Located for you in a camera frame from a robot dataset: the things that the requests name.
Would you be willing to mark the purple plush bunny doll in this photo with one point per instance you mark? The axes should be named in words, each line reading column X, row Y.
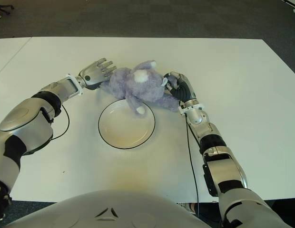
column 142, row 88

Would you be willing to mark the silver robot torso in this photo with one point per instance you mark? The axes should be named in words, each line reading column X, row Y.
column 114, row 206

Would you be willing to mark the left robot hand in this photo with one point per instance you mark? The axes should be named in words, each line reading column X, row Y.
column 95, row 73

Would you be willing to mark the white plate black rim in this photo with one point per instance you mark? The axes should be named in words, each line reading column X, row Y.
column 123, row 133

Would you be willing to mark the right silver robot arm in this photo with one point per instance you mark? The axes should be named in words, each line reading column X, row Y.
column 221, row 166

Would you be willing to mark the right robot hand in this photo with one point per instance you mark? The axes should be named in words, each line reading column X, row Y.
column 183, row 91

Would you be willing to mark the black office chair base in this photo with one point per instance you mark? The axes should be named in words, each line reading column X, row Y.
column 6, row 9

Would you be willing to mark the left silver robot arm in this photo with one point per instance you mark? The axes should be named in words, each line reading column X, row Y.
column 26, row 123

